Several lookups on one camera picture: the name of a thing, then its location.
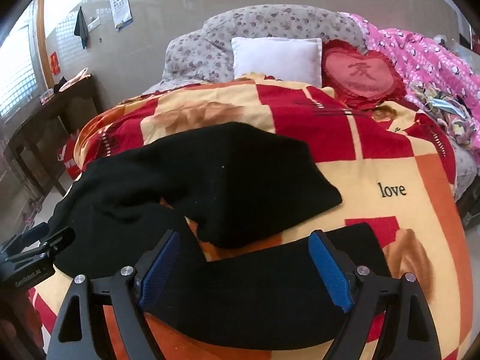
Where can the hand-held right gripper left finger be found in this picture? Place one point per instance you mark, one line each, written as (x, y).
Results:
(161, 270)

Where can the black pants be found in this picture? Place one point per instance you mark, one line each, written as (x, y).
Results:
(225, 176)

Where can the floral cloth bundle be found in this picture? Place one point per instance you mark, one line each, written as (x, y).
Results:
(446, 112)

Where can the wall poster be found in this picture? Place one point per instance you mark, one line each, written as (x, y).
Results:
(120, 3)

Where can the dark hanging cloth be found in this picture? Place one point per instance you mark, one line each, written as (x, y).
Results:
(81, 28)

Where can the red wall paper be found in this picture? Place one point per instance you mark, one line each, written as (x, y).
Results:
(54, 62)

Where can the pink printed quilt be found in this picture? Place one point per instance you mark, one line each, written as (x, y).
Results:
(423, 56)

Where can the red heart cushion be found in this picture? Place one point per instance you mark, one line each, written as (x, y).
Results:
(360, 75)

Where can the window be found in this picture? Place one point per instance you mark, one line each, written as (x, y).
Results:
(17, 75)

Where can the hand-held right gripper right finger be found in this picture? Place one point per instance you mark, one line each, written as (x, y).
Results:
(330, 273)

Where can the dark wooden desk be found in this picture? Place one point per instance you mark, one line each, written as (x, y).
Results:
(48, 120)

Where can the pink cloth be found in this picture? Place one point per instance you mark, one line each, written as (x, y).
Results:
(75, 78)

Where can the white pillow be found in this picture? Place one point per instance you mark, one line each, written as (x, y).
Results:
(277, 58)

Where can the grey floral quilt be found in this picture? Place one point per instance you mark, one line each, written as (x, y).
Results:
(262, 22)

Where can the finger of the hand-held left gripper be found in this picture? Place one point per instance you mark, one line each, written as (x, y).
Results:
(35, 232)
(60, 240)

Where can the red paper bag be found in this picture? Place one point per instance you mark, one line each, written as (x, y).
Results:
(69, 159)

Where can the red and yellow printed blanket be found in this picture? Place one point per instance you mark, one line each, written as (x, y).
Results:
(375, 157)

